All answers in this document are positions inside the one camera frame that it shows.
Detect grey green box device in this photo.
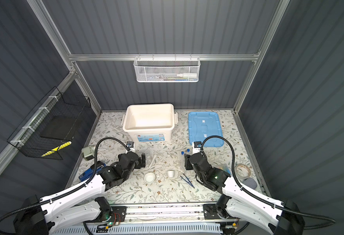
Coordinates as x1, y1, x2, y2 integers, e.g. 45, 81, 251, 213
81, 146, 95, 161

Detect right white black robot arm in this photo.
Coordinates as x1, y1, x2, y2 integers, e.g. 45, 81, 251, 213
185, 153, 305, 235

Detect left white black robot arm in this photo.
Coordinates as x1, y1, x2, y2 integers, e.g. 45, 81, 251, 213
13, 151, 146, 235

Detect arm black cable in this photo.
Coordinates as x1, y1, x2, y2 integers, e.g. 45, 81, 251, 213
0, 137, 131, 235
201, 135, 336, 230

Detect blue plastic tweezers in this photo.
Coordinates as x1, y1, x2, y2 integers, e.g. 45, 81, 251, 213
180, 173, 195, 188

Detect white bottle in basket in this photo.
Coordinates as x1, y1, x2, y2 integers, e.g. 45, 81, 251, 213
177, 73, 198, 79

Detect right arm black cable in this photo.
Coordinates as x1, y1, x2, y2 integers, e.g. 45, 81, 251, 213
201, 135, 336, 230

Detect white plastic storage bin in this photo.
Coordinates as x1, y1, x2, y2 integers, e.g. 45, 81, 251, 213
121, 103, 178, 143

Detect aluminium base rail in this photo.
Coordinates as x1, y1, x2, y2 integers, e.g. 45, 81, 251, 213
42, 202, 287, 227

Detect blue plastic bin lid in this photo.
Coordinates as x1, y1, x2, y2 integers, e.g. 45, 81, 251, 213
188, 112, 223, 145

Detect white wire mesh basket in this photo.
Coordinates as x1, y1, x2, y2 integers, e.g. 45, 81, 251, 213
133, 58, 201, 83

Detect blue stapler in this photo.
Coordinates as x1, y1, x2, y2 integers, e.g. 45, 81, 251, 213
79, 161, 106, 182

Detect black wire wall basket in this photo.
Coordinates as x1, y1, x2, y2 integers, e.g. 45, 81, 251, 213
7, 89, 92, 160

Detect small white ceramic crucible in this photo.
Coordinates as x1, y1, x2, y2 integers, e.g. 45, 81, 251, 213
167, 170, 175, 178

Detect floral patterned table mat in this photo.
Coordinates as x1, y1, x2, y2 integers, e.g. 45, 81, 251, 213
63, 110, 256, 205

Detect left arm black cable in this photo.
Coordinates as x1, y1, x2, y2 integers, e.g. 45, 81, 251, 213
0, 137, 131, 235

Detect white ceramic mortar bowl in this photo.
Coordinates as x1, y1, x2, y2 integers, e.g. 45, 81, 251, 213
144, 172, 156, 184

